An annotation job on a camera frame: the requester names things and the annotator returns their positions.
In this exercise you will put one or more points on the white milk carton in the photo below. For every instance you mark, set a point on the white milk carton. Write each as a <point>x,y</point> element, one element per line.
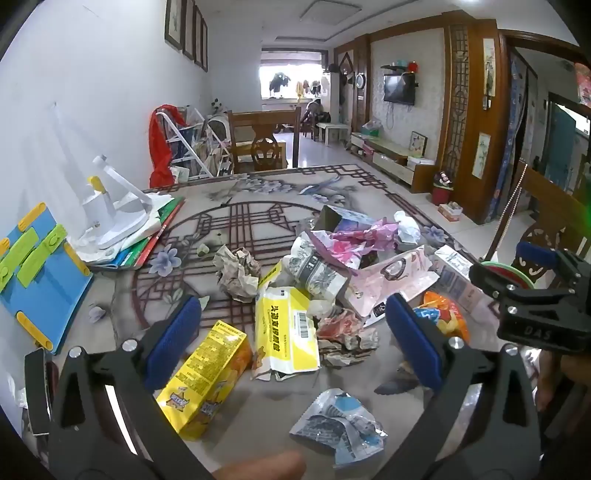
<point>455,277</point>

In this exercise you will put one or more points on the round wall clock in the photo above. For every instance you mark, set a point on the round wall clock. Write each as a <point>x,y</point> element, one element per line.
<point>360,81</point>

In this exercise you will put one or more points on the grey printed bag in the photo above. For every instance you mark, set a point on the grey printed bag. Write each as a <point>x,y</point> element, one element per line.
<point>314,272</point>

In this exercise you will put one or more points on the low television cabinet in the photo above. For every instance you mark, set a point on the low television cabinet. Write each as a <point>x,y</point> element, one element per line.
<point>397,161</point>

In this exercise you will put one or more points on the carved wooden chair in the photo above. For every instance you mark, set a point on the carved wooden chair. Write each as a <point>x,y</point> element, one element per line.
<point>554,184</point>

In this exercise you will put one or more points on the wall television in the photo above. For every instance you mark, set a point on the wall television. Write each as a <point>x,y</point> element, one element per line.
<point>399,89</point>

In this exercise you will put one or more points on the blue green book stand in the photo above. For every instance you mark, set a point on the blue green book stand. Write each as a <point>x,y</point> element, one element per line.
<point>41,286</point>

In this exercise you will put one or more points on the pink floral wrapper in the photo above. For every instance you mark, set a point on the pink floral wrapper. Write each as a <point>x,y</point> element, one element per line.
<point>355,242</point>

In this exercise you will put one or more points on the yellow white packet bag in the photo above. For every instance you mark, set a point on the yellow white packet bag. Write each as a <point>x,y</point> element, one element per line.
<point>286,332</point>

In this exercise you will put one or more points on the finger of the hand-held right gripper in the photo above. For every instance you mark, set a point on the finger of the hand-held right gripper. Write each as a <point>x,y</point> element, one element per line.
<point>496,281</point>
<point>535,254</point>

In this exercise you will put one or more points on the white folding rack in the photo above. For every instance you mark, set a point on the white folding rack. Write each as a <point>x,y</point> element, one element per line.
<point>189,147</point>

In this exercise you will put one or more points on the brown paper ball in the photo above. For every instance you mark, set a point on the brown paper ball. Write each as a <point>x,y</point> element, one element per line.
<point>238,274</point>

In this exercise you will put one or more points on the small framed picture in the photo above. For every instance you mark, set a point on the small framed picture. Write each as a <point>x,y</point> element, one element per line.
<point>418,144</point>

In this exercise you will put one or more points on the white bench table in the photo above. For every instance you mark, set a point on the white bench table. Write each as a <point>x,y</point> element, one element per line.
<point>332,131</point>

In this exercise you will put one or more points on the blue white wrapper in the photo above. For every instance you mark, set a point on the blue white wrapper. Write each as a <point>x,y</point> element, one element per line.
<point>337,424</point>

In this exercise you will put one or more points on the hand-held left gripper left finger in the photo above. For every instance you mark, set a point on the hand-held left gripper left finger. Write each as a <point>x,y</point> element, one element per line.
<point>173,337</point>

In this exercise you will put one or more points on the orange chip bag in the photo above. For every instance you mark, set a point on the orange chip bag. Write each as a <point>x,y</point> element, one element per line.
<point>448,318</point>

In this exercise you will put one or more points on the white tissue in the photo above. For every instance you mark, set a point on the white tissue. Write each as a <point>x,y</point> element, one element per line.
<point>408,228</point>

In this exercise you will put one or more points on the red floor bin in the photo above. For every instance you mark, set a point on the red floor bin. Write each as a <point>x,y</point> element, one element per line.
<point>443,191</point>

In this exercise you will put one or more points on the person's right hand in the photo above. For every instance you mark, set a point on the person's right hand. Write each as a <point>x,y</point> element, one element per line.
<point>554,381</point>

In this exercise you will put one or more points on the wooden dining chair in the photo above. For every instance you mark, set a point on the wooden dining chair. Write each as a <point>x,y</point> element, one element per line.
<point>263,138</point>

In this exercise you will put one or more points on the blue white carton box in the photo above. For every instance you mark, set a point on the blue white carton box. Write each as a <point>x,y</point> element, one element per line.
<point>344,220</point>

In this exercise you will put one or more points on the hanging clothes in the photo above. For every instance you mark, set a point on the hanging clothes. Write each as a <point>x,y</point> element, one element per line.
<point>291,85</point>

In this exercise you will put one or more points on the tissue box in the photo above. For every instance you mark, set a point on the tissue box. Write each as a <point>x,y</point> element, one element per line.
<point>450,212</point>

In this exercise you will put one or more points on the dark framed wall picture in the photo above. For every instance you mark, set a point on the dark framed wall picture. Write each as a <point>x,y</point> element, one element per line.
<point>198,39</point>
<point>189,30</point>
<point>205,46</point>
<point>174,21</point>

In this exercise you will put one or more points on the stack of books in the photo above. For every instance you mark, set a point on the stack of books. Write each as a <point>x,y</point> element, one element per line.
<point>147,235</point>

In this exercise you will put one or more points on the red wrapper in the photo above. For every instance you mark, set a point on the red wrapper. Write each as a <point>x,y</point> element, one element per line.
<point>344,334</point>

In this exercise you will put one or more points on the blue door curtain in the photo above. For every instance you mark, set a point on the blue door curtain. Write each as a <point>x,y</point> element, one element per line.
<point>508,138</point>

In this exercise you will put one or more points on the white desk lamp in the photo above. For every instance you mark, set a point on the white desk lamp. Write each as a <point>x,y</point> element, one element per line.
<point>111,217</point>

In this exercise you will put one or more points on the yellow snack box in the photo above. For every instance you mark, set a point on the yellow snack box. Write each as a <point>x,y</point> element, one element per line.
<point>207,378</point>

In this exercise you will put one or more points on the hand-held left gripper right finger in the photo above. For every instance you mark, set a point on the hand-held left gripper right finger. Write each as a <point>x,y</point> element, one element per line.
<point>413,337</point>

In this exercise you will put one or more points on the person's left hand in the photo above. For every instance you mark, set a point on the person's left hand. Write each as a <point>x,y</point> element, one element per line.
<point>263,466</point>

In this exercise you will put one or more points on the red cloth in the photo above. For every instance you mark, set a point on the red cloth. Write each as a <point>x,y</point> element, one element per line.
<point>159,152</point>

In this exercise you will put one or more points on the red bucket with green rim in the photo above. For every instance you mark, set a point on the red bucket with green rim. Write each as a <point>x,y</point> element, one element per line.
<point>508,272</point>

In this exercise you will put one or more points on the black smartphone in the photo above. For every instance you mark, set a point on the black smartphone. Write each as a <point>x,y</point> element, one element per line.
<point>39,392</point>

